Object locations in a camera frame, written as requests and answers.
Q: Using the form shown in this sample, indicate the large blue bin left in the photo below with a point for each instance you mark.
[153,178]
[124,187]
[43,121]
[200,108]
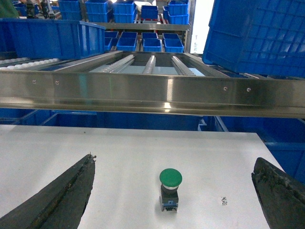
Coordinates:
[61,39]

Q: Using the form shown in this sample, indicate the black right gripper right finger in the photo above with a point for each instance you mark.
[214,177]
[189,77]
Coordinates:
[282,198]

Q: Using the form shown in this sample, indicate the steel roller shelf rack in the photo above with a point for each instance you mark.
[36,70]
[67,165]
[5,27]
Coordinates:
[144,82]

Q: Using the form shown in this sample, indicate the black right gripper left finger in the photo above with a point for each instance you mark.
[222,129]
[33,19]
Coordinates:
[59,205]

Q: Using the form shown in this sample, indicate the large blue bin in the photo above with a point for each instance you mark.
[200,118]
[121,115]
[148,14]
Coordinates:
[61,39]
[264,37]

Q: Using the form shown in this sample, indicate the large blue bin right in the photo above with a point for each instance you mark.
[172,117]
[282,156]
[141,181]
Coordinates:
[264,37]

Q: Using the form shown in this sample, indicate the green mushroom push button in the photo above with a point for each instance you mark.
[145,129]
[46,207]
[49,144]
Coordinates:
[170,180]

